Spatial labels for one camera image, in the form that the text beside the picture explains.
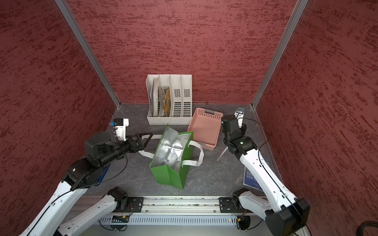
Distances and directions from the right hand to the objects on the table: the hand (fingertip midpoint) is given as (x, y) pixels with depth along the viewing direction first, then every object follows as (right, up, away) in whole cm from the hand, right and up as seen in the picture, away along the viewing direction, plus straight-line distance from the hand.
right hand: (234, 124), depth 75 cm
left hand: (-42, -6, -12) cm, 44 cm away
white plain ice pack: (-4, -13, 0) cm, 14 cm away
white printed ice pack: (-35, -22, +11) cm, 42 cm away
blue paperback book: (+11, -32, +6) cm, 34 cm away
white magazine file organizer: (-32, +15, +44) cm, 57 cm away
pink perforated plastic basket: (-12, -2, +31) cm, 34 cm away
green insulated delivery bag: (-24, -19, +13) cm, 33 cm away
